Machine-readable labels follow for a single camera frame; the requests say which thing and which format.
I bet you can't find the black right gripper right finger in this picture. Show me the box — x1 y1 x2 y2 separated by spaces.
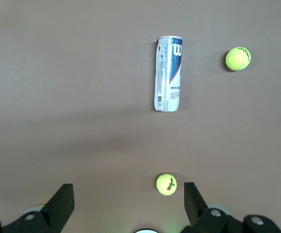
180 181 281 233

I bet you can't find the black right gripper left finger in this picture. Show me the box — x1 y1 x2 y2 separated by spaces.
0 183 75 233

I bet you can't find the white blue tennis ball can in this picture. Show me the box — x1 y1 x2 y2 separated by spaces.
153 35 184 113

